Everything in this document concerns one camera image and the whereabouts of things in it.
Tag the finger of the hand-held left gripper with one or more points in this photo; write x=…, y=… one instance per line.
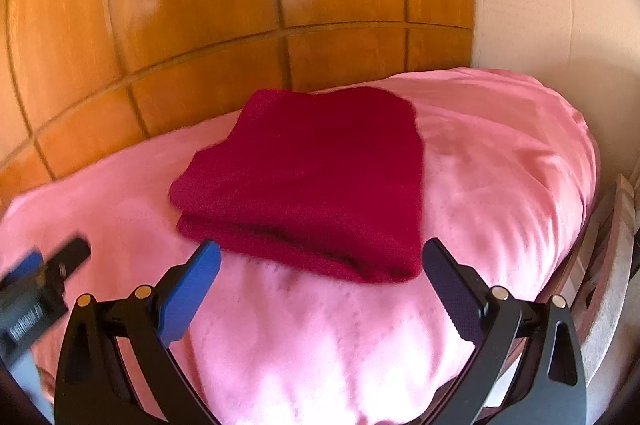
x=67, y=257
x=25, y=266

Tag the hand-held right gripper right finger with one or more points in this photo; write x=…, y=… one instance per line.
x=452, y=285

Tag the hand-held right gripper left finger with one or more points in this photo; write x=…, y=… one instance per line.
x=192, y=285

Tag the maroon knit cloth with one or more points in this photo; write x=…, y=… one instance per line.
x=310, y=165

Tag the person's left forearm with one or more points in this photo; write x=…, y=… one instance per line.
x=27, y=385

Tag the pink bed sheet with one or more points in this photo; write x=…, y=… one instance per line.
x=500, y=165

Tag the wooden wardrobe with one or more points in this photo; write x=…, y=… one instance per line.
x=200, y=5

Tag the bed frame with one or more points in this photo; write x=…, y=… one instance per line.
x=605, y=305

